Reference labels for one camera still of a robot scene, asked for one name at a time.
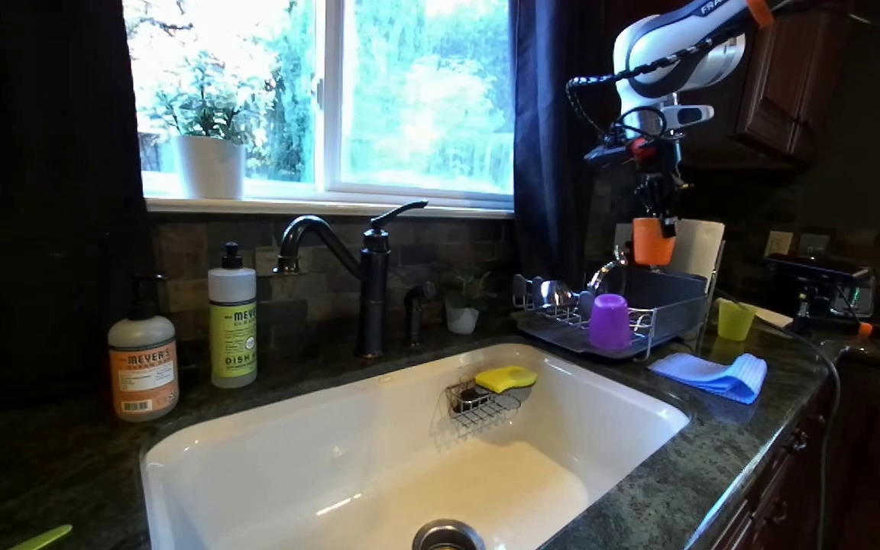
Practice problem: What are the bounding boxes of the orange plastic cup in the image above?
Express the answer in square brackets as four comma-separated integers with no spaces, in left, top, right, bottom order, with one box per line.
[632,216,676,270]

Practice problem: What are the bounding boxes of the green utensil handle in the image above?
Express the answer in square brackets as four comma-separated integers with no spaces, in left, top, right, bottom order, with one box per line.
[9,522,74,550]

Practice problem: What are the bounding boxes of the white sink basin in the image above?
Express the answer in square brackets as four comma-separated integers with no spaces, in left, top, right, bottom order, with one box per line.
[141,342,689,550]

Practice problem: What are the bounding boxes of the blue striped dish cloth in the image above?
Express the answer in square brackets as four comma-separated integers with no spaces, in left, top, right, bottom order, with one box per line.
[651,352,768,405]

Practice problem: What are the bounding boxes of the yellow sponge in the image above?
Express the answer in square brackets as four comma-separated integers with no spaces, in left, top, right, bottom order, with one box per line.
[473,367,537,396]

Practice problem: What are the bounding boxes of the small white potted plant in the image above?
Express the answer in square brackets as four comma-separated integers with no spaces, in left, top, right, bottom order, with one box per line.
[442,272,493,336]

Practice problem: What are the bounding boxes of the wire sponge caddy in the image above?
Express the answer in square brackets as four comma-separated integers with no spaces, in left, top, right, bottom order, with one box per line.
[447,381,529,429]

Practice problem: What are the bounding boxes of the black cable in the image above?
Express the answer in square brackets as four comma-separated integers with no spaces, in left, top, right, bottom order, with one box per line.
[814,340,872,550]

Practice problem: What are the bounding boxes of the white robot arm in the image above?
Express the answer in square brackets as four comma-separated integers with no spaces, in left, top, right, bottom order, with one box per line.
[586,0,796,233]

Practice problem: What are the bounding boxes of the window frame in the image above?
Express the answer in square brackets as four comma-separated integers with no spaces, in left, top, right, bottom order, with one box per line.
[122,0,513,216]

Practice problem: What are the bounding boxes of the green plastic cup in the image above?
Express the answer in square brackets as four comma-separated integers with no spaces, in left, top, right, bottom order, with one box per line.
[714,300,755,342]

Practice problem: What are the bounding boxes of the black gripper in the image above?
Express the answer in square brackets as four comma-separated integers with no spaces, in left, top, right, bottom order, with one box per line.
[586,96,714,220]

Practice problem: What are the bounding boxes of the navy blue curtain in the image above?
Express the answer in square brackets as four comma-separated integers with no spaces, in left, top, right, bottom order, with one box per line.
[511,0,606,280]

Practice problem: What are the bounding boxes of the orange soap bottle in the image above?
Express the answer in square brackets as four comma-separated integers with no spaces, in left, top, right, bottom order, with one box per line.
[108,277,180,422]

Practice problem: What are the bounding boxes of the paper towel roll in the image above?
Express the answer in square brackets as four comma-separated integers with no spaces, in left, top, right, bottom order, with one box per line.
[670,216,724,289]

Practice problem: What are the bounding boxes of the green soap bottle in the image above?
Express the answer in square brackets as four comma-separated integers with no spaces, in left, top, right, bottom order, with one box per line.
[209,241,258,388]

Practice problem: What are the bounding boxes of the sink drain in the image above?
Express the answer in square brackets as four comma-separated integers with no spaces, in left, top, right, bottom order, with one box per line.
[412,519,485,550]

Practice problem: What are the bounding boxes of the black appliance on counter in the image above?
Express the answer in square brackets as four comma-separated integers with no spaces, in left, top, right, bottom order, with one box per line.
[768,253,876,320]

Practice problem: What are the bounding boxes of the dark bronze faucet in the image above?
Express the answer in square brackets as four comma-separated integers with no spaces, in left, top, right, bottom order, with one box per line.
[275,201,420,359]

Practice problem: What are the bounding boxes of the steel dish rack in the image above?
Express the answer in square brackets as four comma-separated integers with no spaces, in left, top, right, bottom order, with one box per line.
[513,270,708,362]

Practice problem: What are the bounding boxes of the purple utensil cup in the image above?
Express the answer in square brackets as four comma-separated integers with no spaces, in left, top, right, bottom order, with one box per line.
[586,294,632,356]

